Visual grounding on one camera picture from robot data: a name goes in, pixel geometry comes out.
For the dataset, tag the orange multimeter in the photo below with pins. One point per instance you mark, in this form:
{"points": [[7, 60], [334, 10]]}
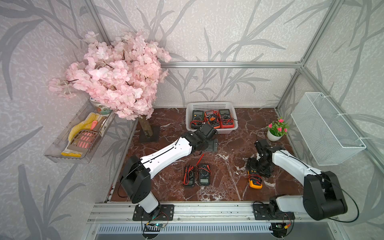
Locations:
{"points": [[212, 118]]}

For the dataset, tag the clear acrylic wall shelf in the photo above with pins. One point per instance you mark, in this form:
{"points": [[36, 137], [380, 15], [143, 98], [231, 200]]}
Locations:
{"points": [[58, 151]]}

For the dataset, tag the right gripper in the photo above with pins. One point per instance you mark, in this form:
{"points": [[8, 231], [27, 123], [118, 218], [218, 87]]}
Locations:
{"points": [[250, 163]]}

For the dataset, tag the small black multimeter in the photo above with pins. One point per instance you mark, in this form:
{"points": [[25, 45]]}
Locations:
{"points": [[189, 176]]}

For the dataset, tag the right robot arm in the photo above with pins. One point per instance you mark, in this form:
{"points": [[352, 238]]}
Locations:
{"points": [[322, 198]]}

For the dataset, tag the yellow mesh item on shelf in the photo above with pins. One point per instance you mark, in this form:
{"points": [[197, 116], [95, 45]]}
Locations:
{"points": [[84, 125]]}

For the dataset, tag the pink cherry blossom tree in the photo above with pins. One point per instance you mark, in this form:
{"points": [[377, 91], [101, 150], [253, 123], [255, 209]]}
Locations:
{"points": [[122, 76]]}

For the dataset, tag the dark grey green multimeter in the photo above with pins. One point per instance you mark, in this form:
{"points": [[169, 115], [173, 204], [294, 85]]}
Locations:
{"points": [[204, 173]]}

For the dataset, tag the white wire wall basket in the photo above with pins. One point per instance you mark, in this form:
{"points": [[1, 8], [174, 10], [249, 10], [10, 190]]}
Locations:
{"points": [[328, 135]]}

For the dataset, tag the small potted pink flowers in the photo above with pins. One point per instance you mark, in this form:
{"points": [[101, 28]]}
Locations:
{"points": [[277, 129]]}

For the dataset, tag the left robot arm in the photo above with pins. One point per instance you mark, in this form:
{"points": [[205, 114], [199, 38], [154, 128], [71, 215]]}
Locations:
{"points": [[136, 177]]}

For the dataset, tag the white plastic basket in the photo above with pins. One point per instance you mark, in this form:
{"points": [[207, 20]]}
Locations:
{"points": [[207, 106]]}

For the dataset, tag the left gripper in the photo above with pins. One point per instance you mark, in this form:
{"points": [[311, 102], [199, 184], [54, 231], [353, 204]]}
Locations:
{"points": [[211, 148]]}

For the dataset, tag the brown pink slotted tool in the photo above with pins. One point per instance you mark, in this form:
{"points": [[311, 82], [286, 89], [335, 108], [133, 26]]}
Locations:
{"points": [[83, 140]]}

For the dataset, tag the black metal tree base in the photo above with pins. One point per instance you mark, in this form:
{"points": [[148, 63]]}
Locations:
{"points": [[144, 138]]}

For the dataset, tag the yellow multimeter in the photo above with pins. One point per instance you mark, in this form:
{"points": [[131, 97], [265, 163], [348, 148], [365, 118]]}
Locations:
{"points": [[255, 180]]}

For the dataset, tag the large red multimeter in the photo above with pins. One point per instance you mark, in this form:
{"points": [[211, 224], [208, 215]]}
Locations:
{"points": [[226, 119]]}

